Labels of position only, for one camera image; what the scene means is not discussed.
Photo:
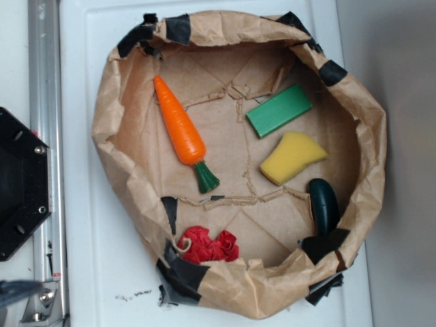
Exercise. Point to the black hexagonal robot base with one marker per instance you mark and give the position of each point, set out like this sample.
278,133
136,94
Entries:
25,200

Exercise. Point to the orange plastic toy carrot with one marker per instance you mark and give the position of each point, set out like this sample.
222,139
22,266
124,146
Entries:
186,140

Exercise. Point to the brown paper bag bin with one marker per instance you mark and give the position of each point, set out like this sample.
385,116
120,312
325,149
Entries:
220,65

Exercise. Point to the yellow sponge piece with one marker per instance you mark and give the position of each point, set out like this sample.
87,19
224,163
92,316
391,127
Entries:
294,153

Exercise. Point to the red crumpled cloth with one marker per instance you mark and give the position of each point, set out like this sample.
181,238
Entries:
197,246

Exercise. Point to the green rectangular wooden block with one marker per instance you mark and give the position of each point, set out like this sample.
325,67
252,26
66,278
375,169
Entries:
278,111

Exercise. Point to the dark green toy cucumber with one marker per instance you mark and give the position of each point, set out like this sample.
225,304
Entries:
324,206

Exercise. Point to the white plastic tray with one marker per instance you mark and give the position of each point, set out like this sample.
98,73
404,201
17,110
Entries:
112,281

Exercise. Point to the aluminium extrusion rail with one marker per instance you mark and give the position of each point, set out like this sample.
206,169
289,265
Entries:
50,307

